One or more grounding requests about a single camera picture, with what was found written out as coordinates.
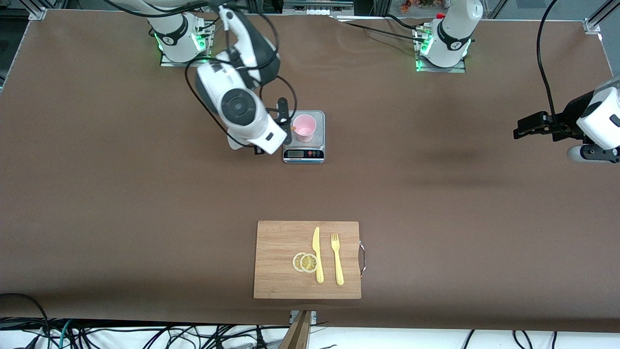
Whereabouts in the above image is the pink plastic cup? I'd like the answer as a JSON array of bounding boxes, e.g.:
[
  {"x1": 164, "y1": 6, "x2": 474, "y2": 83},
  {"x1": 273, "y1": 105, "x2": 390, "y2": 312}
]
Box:
[{"x1": 293, "y1": 114, "x2": 317, "y2": 143}]

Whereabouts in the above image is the silver digital kitchen scale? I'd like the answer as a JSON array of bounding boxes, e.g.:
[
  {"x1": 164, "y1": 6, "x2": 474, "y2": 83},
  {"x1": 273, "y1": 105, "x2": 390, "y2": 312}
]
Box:
[{"x1": 283, "y1": 110, "x2": 326, "y2": 164}]

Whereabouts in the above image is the white power strip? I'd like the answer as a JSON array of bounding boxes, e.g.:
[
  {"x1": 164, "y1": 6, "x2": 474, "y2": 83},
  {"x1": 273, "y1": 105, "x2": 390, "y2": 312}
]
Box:
[{"x1": 283, "y1": 1, "x2": 354, "y2": 16}]

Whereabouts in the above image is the bamboo cutting board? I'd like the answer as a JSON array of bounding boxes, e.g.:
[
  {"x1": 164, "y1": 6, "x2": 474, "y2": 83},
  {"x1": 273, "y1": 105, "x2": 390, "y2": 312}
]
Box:
[{"x1": 253, "y1": 221, "x2": 362, "y2": 300}]

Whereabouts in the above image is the yellow plastic knife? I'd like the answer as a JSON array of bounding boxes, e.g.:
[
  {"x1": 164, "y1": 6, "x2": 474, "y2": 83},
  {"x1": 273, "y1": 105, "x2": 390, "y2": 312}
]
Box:
[{"x1": 312, "y1": 226, "x2": 325, "y2": 284}]

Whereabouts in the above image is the yellow plastic fork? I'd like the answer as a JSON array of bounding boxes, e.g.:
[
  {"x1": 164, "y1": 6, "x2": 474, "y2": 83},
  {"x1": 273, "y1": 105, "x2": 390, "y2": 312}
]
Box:
[{"x1": 331, "y1": 233, "x2": 345, "y2": 286}]

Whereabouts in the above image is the colourful toy food pile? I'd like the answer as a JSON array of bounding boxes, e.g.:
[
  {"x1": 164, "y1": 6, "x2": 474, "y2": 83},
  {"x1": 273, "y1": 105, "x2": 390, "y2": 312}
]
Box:
[{"x1": 400, "y1": 0, "x2": 449, "y2": 13}]

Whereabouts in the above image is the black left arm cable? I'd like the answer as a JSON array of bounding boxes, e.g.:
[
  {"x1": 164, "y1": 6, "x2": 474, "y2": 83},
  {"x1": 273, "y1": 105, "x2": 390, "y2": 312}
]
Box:
[{"x1": 536, "y1": 0, "x2": 589, "y2": 141}]

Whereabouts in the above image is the aluminium frame profile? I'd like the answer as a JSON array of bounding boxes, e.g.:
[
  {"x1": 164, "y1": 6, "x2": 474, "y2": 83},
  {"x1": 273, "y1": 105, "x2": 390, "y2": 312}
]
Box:
[
  {"x1": 583, "y1": 0, "x2": 620, "y2": 34},
  {"x1": 27, "y1": 0, "x2": 49, "y2": 21}
]

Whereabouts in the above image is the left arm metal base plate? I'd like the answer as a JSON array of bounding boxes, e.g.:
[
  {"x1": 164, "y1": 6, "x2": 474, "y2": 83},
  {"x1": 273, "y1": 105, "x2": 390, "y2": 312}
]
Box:
[{"x1": 416, "y1": 27, "x2": 467, "y2": 74}]

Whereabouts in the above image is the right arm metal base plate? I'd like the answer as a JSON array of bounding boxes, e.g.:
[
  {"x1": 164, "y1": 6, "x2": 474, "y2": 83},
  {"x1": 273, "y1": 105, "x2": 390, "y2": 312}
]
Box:
[{"x1": 160, "y1": 22, "x2": 214, "y2": 68}]

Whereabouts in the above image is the black table cable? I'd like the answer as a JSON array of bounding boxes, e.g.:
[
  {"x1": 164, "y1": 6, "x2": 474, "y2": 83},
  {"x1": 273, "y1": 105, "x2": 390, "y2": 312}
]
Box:
[{"x1": 334, "y1": 15, "x2": 427, "y2": 42}]

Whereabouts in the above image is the wooden post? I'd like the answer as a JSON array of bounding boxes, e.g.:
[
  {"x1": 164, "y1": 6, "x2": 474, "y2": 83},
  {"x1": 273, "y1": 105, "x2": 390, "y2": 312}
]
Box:
[{"x1": 278, "y1": 310, "x2": 313, "y2": 349}]

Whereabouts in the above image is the teal floor cable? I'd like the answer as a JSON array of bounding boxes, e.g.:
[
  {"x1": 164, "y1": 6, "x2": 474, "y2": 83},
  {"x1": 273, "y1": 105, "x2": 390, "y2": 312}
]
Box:
[{"x1": 46, "y1": 319, "x2": 73, "y2": 349}]

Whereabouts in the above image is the black looped floor cable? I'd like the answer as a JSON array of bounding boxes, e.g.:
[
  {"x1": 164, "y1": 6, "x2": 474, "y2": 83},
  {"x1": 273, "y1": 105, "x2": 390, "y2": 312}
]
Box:
[{"x1": 0, "y1": 293, "x2": 51, "y2": 349}]

